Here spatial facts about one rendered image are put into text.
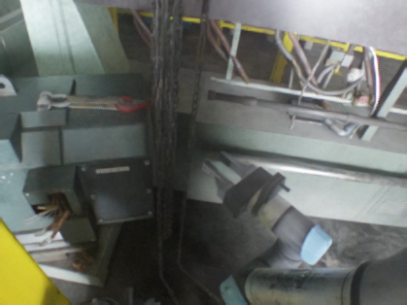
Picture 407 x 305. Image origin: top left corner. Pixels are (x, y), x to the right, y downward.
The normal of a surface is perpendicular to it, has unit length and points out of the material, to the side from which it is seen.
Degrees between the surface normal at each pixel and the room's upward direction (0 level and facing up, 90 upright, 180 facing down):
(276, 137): 90
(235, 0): 90
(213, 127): 90
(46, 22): 90
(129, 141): 45
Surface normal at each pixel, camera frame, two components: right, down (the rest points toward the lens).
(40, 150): 0.25, -0.04
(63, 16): -0.11, 0.66
